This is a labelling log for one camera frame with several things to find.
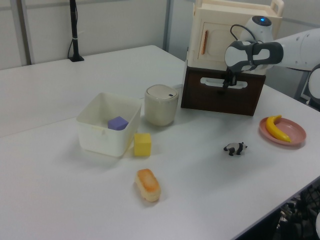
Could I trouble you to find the yellow toy banana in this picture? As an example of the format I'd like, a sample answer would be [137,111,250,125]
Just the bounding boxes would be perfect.
[265,114,292,143]

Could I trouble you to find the purple foam cube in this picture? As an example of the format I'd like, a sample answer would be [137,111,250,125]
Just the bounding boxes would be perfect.
[107,115,130,132]

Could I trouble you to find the yellow foam cube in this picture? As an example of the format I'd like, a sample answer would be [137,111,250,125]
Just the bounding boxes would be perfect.
[133,132,152,157]

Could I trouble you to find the cream plastic cabinet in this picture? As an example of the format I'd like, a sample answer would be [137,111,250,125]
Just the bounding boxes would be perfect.
[186,0,285,76]

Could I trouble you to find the orange door handle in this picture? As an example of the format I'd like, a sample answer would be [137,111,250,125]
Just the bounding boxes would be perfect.
[201,30,209,55]

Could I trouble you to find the toasted toy bread loaf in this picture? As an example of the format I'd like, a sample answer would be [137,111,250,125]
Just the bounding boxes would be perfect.
[135,168,162,203]

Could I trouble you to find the cream lidded trash can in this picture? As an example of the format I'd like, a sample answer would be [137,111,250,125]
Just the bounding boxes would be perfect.
[144,84,179,127]

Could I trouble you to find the pink round plate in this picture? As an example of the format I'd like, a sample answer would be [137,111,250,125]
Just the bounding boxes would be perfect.
[258,117,307,150]

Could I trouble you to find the black white panda figurine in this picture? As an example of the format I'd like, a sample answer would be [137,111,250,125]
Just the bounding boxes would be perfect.
[223,141,249,157]

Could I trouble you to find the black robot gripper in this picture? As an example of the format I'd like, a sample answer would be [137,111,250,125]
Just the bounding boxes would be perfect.
[221,41,258,89]

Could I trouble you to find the black camera stand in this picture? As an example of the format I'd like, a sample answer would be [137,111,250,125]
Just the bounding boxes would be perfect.
[67,0,85,63]

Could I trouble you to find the white plastic storage bin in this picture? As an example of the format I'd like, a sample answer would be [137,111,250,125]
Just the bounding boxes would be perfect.
[75,92,143,158]

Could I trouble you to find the dark brown drawer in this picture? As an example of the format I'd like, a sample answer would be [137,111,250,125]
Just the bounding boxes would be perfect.
[180,65,267,117]

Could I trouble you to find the cream cabinet door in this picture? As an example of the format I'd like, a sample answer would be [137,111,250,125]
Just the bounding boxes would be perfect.
[198,21,248,63]

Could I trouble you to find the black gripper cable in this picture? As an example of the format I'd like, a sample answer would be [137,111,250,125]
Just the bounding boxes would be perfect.
[229,23,260,47]

